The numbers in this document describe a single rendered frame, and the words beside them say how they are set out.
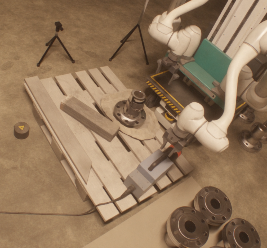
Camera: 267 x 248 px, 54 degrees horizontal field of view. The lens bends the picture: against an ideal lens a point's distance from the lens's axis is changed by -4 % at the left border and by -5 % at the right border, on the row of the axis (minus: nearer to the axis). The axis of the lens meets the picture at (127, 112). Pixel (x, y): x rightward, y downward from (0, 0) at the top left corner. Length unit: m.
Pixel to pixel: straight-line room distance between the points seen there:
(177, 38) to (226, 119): 0.68
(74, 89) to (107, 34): 1.25
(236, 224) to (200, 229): 0.28
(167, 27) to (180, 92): 0.68
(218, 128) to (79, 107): 1.01
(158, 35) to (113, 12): 2.06
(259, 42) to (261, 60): 0.83
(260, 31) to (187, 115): 0.55
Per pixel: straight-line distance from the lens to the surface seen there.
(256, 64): 2.29
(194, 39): 2.12
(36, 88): 2.14
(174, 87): 2.34
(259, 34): 1.47
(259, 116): 3.37
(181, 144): 1.54
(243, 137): 2.83
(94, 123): 1.90
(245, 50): 1.46
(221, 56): 2.18
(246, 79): 1.99
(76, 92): 2.20
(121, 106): 2.13
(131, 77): 2.77
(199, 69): 2.25
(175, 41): 1.84
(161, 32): 1.85
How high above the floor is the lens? 1.64
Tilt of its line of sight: 43 degrees down
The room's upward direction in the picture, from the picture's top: 25 degrees clockwise
